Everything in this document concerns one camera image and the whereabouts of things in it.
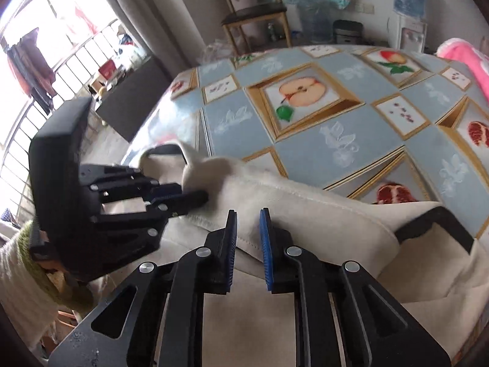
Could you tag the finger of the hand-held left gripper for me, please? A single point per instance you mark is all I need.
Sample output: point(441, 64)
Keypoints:
point(130, 183)
point(179, 202)

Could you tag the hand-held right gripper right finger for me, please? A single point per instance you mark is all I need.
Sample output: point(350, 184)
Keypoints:
point(266, 252)

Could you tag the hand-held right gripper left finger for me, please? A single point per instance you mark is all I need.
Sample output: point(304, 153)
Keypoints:
point(228, 252)

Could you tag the cream hooded jacket black trim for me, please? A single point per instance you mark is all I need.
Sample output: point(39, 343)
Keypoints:
point(305, 214)

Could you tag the person's left forearm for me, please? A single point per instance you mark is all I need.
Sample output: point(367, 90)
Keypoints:
point(19, 283)

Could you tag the hanging red clothes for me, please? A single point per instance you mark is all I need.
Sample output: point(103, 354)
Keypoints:
point(30, 61)

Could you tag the dark grey cabinet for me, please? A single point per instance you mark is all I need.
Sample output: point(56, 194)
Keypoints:
point(133, 95)

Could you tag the metal window railing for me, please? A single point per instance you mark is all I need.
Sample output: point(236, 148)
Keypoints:
point(68, 68)

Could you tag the red box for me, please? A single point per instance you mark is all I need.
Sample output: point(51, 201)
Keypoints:
point(108, 68)

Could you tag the white bag with dark print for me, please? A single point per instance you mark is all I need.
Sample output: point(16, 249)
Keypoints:
point(131, 47)

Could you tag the fruit-printed blue tablecloth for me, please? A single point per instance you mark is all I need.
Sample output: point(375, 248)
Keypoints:
point(344, 137)

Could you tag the white plastic bag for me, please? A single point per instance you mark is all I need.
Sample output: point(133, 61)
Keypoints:
point(223, 49)

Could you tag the beige curtain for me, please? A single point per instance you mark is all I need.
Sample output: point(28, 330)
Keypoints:
point(152, 11)

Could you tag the wooden chair dark seat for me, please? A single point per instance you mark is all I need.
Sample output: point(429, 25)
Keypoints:
point(254, 13)

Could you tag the clear empty water jug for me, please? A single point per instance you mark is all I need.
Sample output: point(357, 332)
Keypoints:
point(317, 25)

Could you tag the black bin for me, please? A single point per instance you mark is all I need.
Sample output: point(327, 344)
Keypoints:
point(347, 32)

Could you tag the white water dispenser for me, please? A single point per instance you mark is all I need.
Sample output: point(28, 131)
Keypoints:
point(412, 34)

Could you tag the pink cloth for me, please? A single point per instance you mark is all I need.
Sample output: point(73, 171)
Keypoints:
point(470, 61)

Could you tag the wall socket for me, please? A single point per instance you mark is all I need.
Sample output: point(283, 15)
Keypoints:
point(365, 7)

